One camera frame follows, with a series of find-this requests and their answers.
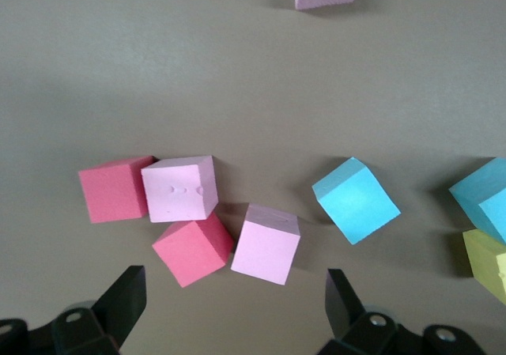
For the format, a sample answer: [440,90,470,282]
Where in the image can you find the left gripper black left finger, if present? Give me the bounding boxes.
[0,266,147,355]

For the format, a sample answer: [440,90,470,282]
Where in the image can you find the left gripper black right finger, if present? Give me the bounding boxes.
[318,268,487,355]

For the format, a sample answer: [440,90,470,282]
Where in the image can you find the red foam cube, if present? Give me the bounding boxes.
[151,211,235,289]
[77,155,157,225]

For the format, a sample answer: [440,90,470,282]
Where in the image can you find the blue foam cube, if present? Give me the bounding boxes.
[448,157,506,247]
[311,156,402,246]

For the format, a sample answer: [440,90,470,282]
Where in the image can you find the dented pink foam cube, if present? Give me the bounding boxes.
[140,155,220,225]

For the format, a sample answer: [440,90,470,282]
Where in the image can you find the yellow foam cube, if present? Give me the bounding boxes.
[462,228,506,307]

